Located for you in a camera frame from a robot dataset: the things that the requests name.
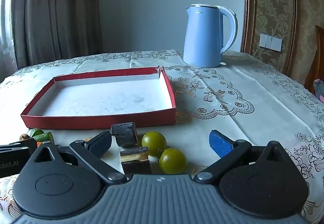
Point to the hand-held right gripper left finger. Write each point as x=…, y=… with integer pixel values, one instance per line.
x=100, y=144

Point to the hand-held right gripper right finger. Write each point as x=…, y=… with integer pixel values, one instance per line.
x=219, y=144

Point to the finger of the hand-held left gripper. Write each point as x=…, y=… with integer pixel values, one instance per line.
x=20, y=145

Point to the small brown fruit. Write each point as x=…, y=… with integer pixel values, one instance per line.
x=24, y=136

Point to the dark cake block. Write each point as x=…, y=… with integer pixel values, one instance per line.
x=124, y=134

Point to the red cardboard box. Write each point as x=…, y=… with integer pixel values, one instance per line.
x=101, y=98

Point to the green tomato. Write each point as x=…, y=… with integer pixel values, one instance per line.
x=173, y=167
x=154, y=146

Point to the green cucumber piece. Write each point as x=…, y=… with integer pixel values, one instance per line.
x=36, y=132
x=46, y=137

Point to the layered cake slice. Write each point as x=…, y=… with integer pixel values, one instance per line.
x=134, y=155

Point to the dark sugarcane piece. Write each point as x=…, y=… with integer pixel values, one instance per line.
x=136, y=167

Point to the embroidered cream tablecloth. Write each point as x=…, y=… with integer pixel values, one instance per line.
x=253, y=112

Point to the blue electric kettle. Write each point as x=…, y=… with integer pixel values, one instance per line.
x=202, y=36

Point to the pink grey cloth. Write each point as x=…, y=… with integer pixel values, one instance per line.
x=319, y=91

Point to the wooden chair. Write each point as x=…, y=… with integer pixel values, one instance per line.
x=316, y=61

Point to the gold framed wallpaper panel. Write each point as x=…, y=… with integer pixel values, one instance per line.
x=249, y=11

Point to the brown patterned curtain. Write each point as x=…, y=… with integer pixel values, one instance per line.
x=55, y=11

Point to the white wall light switch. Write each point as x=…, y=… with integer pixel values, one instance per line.
x=270, y=42

